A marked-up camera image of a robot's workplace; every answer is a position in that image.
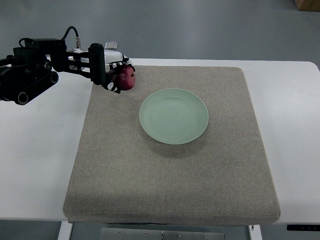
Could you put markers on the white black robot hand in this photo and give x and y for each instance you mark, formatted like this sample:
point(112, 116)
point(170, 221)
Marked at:
point(101, 61)

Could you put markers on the red apple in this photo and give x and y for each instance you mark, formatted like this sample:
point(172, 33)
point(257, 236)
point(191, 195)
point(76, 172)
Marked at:
point(123, 77)

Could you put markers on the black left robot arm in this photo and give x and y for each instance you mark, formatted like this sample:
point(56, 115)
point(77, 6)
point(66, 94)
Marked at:
point(34, 66)

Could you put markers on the green plate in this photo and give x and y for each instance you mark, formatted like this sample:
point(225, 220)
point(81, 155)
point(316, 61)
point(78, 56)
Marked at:
point(173, 116)

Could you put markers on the clear plastic piece upper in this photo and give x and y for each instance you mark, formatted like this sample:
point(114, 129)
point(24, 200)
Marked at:
point(111, 45)

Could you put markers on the beige fabric cushion mat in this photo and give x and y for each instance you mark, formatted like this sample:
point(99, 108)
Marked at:
point(122, 175)

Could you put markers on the cardboard box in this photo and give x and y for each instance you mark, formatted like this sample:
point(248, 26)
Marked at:
point(308, 5)

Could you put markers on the black table control panel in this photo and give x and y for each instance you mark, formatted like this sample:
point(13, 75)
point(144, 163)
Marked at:
point(303, 227)

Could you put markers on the metal base plate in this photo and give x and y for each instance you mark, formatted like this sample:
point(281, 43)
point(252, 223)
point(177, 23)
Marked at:
point(149, 234)

